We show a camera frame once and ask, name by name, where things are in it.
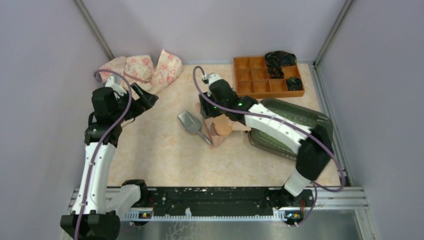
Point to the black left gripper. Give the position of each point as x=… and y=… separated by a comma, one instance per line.
x=147, y=99

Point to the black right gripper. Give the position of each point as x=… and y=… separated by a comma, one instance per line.
x=206, y=110

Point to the orange cat litter bag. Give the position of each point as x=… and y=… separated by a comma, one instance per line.
x=218, y=128

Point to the grey metal scoop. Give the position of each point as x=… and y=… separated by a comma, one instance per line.
x=192, y=125

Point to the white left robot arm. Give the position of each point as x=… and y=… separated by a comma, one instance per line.
x=92, y=216

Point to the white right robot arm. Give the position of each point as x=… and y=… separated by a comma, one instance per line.
x=312, y=146

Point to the dark green litter box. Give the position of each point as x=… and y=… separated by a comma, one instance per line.
x=295, y=113

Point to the pink patterned cloth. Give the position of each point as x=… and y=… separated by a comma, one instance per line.
x=140, y=69

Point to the orange compartment tray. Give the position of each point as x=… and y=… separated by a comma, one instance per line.
x=251, y=79

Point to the dark cloth on tray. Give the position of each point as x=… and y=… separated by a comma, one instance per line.
x=275, y=60

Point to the small dark cloth ball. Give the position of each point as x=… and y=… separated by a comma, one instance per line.
x=294, y=84

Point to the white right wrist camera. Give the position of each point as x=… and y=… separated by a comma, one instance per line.
x=211, y=78

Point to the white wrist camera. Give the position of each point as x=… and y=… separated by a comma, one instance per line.
x=211, y=78
x=114, y=82

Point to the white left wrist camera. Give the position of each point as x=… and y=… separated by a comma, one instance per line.
x=114, y=82

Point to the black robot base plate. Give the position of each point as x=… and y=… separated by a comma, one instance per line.
x=221, y=204

